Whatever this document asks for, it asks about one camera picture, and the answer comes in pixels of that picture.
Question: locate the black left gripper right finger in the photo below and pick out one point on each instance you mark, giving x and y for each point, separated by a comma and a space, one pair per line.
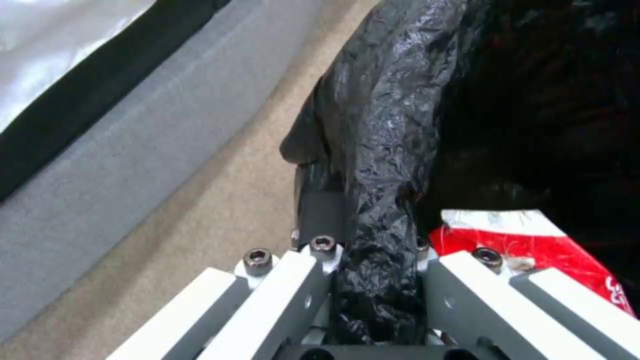
480, 300

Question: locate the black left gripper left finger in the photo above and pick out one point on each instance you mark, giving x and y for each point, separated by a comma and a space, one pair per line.
280, 300

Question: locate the black plastic bin liner bag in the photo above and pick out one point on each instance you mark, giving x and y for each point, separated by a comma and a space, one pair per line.
390, 123

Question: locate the red and white snack packet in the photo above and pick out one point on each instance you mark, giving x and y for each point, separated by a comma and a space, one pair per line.
530, 240

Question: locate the grey furniture panel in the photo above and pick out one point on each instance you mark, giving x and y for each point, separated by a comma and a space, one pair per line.
130, 150

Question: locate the black furniture trim strip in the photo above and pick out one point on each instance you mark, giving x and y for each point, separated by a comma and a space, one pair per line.
95, 90

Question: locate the glossy white sheet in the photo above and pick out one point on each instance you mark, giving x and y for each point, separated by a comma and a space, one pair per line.
55, 48

